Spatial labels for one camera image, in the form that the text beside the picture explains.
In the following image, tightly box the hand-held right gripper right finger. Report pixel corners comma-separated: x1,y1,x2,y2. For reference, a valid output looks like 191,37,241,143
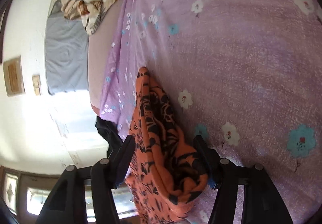
193,135,294,224

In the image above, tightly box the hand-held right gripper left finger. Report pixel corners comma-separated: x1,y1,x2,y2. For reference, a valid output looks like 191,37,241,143
35,135,136,224

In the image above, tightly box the orange floral shirt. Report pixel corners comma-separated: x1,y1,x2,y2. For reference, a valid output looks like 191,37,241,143
125,66,209,224

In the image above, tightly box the black cloth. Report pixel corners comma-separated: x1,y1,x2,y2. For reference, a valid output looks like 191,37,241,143
95,116,124,158

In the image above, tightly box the wooden stained glass door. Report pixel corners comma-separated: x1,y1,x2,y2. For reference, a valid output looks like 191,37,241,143
0,165,141,224

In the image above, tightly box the purple floral bed sheet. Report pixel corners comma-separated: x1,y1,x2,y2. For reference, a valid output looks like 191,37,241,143
100,0,322,224

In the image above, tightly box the pink mattress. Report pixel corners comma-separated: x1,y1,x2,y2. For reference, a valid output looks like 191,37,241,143
87,0,125,117

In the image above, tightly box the grey pillow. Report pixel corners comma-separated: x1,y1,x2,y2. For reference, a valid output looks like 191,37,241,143
44,0,89,96

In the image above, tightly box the wall light switch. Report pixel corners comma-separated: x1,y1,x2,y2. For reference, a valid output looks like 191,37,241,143
32,75,42,95

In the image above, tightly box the wall electrical panel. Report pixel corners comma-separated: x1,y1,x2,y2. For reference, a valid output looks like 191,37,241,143
3,56,26,97

